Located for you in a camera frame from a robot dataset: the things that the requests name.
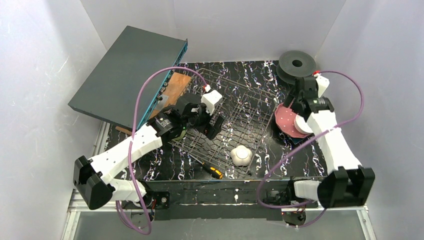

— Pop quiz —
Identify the pink polka dot plate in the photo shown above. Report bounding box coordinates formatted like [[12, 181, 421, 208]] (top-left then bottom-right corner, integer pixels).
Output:
[[274, 103, 311, 138]]

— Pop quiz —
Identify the white flower shaped bowl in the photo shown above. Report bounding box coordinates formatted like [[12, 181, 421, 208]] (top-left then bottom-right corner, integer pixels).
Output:
[[230, 145, 253, 167]]

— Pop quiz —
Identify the pink patterned bowl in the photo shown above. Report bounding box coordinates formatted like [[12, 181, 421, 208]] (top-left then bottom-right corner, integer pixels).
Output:
[[294, 115, 313, 135]]

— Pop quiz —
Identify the light green ceramic mug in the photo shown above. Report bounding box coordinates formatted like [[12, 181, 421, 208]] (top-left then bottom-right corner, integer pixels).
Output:
[[172, 128, 187, 141]]

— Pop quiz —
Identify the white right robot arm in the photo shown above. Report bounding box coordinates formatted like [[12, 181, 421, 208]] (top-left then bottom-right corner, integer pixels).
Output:
[[274, 73, 375, 209]]

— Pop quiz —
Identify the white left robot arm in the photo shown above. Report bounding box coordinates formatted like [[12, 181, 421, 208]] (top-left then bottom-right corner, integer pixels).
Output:
[[73, 90, 224, 210]]

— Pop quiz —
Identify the black filament spool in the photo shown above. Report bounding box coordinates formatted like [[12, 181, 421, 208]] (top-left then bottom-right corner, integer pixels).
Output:
[[276, 50, 317, 85]]

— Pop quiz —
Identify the yellow black screwdriver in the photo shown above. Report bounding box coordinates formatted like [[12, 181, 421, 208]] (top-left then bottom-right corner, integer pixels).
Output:
[[193, 157, 223, 180]]

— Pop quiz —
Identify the dark blue plate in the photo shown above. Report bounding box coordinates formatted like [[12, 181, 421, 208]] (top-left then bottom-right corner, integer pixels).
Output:
[[288, 136, 309, 145]]

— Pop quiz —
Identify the dark grey flat box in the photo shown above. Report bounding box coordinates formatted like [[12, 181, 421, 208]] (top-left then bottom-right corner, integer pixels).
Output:
[[68, 25, 188, 129]]

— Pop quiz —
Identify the wooden board with bracket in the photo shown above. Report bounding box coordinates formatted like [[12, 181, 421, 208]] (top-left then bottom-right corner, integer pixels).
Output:
[[115, 72, 192, 137]]

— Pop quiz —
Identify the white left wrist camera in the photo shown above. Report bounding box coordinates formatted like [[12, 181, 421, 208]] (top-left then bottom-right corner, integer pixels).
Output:
[[201, 84, 223, 116]]

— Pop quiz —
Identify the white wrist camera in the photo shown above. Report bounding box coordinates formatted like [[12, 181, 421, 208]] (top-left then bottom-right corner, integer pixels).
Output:
[[312, 71, 330, 98], [201, 84, 223, 116]]

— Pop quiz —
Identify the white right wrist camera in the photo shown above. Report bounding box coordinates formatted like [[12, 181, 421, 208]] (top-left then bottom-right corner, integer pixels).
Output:
[[312, 71, 330, 98]]

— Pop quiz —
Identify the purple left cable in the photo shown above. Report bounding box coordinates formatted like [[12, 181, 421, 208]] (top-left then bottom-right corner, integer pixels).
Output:
[[115, 66, 210, 236]]

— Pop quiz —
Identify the purple cable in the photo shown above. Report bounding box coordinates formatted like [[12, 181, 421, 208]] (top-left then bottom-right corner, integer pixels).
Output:
[[255, 70, 365, 229], [115, 66, 210, 236]]

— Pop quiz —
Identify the grey wire dish rack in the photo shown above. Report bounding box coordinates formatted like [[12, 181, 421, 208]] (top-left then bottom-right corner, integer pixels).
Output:
[[171, 68, 277, 179]]

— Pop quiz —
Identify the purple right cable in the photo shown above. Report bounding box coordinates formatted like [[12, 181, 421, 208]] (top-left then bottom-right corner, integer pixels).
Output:
[[255, 70, 365, 229]]

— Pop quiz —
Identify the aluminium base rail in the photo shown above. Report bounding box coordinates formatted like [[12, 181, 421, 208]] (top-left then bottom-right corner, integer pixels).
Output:
[[61, 120, 377, 240]]

